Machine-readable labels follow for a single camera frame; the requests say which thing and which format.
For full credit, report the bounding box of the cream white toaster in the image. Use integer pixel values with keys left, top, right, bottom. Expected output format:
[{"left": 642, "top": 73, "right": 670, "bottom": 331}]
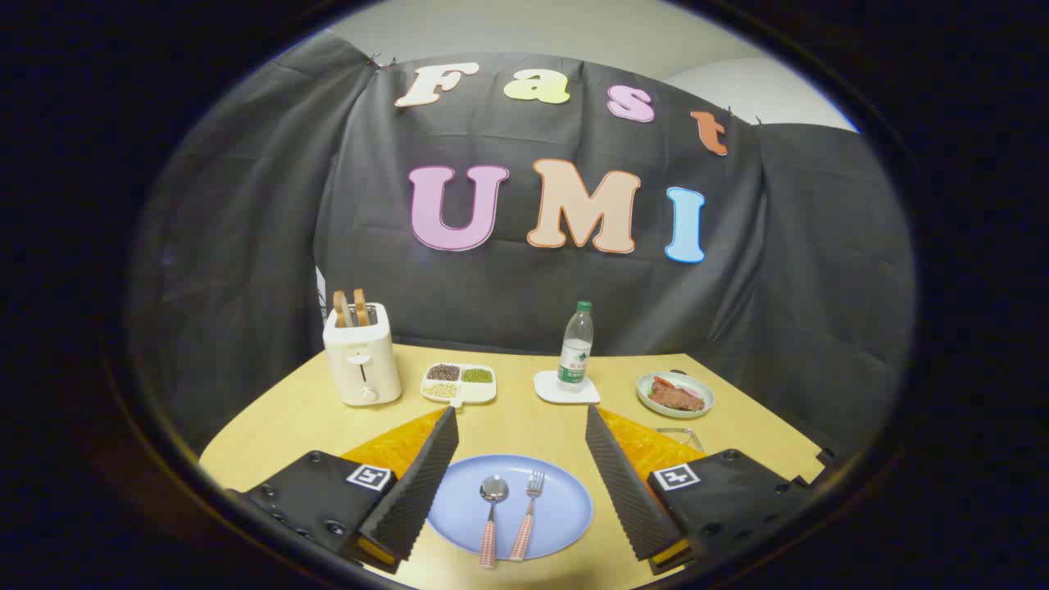
[{"left": 322, "top": 302, "right": 403, "bottom": 407}]

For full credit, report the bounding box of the blue round plate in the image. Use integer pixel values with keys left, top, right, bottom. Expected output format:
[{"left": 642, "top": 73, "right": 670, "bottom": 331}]
[{"left": 427, "top": 454, "right": 594, "bottom": 562}]

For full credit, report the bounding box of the white divided snack tray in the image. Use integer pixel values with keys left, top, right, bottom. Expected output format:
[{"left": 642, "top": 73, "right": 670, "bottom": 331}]
[{"left": 420, "top": 363, "right": 498, "bottom": 408}]

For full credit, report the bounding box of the clear green-capped water bottle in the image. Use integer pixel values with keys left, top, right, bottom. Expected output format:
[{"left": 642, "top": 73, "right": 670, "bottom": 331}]
[{"left": 557, "top": 301, "right": 594, "bottom": 393}]

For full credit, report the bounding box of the white square coaster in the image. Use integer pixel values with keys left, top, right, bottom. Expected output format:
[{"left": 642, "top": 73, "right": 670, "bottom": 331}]
[{"left": 534, "top": 370, "right": 601, "bottom": 406}]

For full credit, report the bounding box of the brown grilled meat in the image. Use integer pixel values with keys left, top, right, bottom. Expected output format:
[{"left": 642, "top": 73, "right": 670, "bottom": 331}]
[{"left": 649, "top": 383, "right": 706, "bottom": 412}]

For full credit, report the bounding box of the pale green food plate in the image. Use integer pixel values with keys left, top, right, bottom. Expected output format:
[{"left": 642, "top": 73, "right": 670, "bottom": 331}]
[{"left": 637, "top": 371, "right": 715, "bottom": 420}]

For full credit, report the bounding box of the metal wire cutlery basket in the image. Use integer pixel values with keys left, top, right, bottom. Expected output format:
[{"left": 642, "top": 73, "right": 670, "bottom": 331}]
[{"left": 656, "top": 426, "right": 706, "bottom": 453}]

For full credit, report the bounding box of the fork with checkered red handle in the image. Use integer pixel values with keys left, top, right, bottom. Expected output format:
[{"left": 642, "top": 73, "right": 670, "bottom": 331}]
[{"left": 509, "top": 470, "right": 547, "bottom": 563}]

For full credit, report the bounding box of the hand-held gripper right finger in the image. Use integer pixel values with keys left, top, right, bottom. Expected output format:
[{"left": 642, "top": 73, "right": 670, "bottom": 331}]
[{"left": 584, "top": 404, "right": 827, "bottom": 574}]

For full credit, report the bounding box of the spoon with checkered red handle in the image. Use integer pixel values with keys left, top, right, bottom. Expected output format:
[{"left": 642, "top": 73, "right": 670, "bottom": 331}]
[{"left": 479, "top": 474, "right": 510, "bottom": 570}]

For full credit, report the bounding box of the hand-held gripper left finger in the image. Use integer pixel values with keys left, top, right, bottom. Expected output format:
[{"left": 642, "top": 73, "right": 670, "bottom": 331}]
[{"left": 225, "top": 406, "right": 460, "bottom": 574}]

